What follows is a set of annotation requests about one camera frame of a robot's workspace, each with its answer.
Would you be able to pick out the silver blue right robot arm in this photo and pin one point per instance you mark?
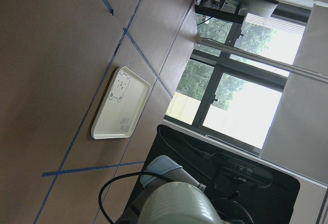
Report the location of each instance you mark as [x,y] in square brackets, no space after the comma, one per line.
[163,166]

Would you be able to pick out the pale green bear tray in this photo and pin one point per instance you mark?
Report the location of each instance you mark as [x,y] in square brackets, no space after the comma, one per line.
[121,106]

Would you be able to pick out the black monitor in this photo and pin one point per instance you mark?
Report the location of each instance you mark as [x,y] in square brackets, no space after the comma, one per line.
[233,201]

